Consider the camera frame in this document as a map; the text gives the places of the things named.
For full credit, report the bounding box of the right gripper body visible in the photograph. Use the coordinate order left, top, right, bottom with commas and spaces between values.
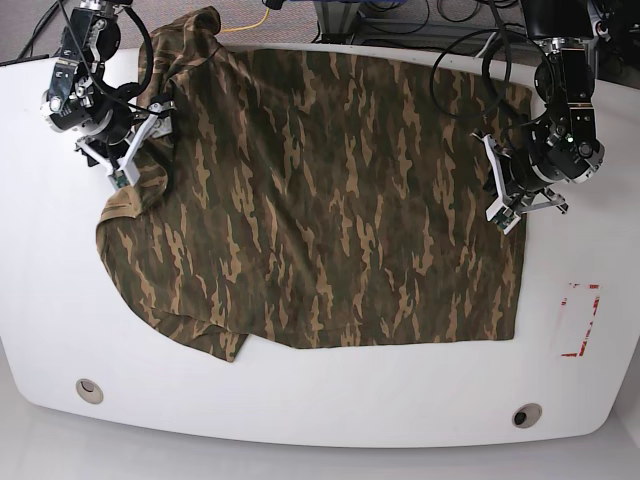
75, 97, 175, 175

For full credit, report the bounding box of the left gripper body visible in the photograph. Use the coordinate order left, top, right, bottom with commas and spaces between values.
472, 129, 568, 218

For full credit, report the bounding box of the camouflage t-shirt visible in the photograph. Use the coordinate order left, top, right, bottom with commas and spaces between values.
96, 7, 526, 362

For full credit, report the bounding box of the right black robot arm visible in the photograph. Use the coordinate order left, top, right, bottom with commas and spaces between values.
41, 1, 175, 189

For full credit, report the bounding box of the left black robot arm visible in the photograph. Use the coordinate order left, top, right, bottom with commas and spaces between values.
472, 1, 605, 233

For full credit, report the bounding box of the red tape rectangle marking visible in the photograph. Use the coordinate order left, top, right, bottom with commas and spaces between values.
551, 283, 601, 358

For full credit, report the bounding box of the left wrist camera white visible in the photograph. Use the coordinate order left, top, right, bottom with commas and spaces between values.
486, 199, 521, 235

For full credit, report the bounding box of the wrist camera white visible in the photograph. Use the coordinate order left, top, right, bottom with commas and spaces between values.
107, 164, 140, 191
486, 199, 521, 235

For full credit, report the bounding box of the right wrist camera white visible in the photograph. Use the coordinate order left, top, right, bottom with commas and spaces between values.
107, 164, 140, 191

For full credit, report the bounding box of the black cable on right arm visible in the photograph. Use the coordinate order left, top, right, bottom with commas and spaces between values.
57, 0, 146, 121

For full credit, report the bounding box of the white cable on floor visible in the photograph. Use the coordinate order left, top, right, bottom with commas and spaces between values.
473, 34, 499, 59

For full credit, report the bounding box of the yellow cable on floor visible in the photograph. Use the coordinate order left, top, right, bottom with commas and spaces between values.
219, 2, 274, 35

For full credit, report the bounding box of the right table cable grommet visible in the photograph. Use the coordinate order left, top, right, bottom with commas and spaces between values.
512, 403, 543, 429

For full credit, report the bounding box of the table cable grommet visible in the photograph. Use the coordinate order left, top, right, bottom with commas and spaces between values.
76, 379, 104, 405
512, 403, 543, 429

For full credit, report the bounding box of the left table cable grommet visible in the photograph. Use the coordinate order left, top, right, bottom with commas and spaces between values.
76, 379, 104, 405

